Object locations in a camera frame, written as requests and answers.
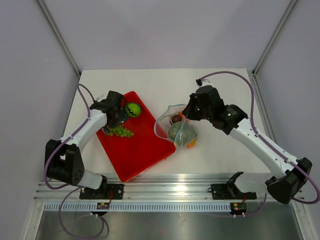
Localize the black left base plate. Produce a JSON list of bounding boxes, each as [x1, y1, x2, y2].
[[79, 183, 125, 200]]

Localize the white slotted cable duct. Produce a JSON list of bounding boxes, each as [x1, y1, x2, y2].
[[44, 201, 231, 213]]

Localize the netted green cantaloupe melon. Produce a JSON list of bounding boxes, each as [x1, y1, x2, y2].
[[168, 121, 198, 147]]

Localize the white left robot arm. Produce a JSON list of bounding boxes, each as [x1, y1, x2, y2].
[[43, 90, 129, 199]]

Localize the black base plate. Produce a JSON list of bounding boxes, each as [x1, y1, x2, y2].
[[207, 183, 257, 201], [79, 183, 125, 200]]

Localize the orange fruit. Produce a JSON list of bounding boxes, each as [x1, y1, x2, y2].
[[186, 139, 197, 149]]

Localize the right aluminium frame post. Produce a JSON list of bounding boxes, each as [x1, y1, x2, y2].
[[252, 0, 300, 77]]

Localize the green grape bunch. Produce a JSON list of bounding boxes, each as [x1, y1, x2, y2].
[[107, 125, 134, 138]]

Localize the right controller board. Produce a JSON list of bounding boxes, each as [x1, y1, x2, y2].
[[231, 202, 247, 212]]

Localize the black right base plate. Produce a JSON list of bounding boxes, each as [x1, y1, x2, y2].
[[207, 183, 257, 201]]

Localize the controller board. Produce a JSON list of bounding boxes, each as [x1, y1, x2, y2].
[[231, 202, 247, 212], [96, 202, 110, 210]]

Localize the left controller board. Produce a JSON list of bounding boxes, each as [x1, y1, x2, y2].
[[96, 202, 110, 210]]

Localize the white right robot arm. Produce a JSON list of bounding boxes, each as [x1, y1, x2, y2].
[[182, 85, 313, 204]]

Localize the left aluminium frame post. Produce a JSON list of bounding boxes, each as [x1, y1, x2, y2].
[[35, 0, 82, 79]]

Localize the clear zip top bag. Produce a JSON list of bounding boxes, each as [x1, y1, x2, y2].
[[153, 104, 199, 149]]

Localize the aluminium frame post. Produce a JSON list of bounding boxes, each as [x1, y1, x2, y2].
[[35, 0, 82, 79], [252, 0, 300, 77]]

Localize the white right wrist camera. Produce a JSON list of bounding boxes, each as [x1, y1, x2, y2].
[[195, 78, 211, 88]]

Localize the red plastic tray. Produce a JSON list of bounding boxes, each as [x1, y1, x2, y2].
[[96, 91, 176, 182]]

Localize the aluminium mounting rail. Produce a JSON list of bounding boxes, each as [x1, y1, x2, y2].
[[33, 173, 272, 203]]

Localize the small green striped watermelon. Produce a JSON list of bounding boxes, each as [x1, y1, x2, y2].
[[125, 102, 142, 118]]

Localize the dark purple passion fruit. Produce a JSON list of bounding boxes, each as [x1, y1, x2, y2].
[[170, 114, 183, 125]]

